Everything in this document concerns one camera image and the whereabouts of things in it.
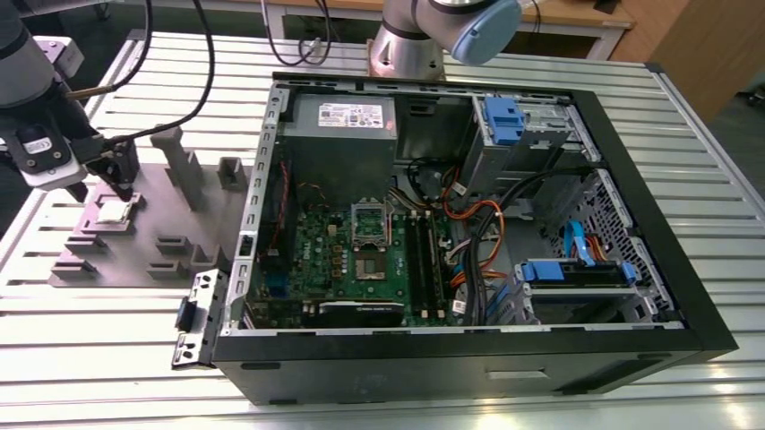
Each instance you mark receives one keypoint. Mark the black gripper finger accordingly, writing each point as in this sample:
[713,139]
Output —
[78,190]
[122,177]

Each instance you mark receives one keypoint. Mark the silver CPU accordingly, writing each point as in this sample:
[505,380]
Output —
[114,212]

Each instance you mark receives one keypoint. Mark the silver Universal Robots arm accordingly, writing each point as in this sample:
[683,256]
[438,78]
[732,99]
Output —
[406,54]

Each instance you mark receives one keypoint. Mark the grey parts rack plate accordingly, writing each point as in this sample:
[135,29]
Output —
[155,224]

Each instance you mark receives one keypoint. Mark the blue board connector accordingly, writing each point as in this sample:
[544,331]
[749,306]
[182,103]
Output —
[278,285]

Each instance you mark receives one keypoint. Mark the grey power supply unit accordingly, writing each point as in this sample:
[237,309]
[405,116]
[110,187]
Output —
[341,157]

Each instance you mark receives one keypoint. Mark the black graphics card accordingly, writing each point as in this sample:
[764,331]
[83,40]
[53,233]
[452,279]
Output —
[353,313]

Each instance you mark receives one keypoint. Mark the black RAM slot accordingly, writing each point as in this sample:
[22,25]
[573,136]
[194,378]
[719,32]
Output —
[430,260]
[414,260]
[421,260]
[437,260]

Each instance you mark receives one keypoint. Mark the green motherboard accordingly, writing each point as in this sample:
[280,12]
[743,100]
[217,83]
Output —
[397,291]

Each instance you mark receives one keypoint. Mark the tall silver drive cage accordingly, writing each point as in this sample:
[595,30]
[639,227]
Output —
[496,161]

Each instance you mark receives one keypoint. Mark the blue plastic drive carrier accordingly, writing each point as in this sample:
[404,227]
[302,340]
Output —
[505,118]

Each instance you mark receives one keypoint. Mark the black open PC case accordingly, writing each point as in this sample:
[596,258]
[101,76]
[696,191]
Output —
[418,372]

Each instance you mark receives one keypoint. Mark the hard disk in blue carrier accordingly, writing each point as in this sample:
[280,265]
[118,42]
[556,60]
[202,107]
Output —
[544,271]

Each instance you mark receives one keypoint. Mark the low silver disk bay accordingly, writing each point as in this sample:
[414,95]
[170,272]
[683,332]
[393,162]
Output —
[577,292]

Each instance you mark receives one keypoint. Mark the wooden cabinet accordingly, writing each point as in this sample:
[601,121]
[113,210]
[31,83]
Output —
[705,45]

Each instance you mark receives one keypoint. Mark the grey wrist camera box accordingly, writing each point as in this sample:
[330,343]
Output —
[61,54]

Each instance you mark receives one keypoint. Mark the grey rear slot bracket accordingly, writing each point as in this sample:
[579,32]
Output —
[206,286]

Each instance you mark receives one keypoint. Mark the wooden desk white frame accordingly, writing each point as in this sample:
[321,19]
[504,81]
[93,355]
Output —
[585,15]

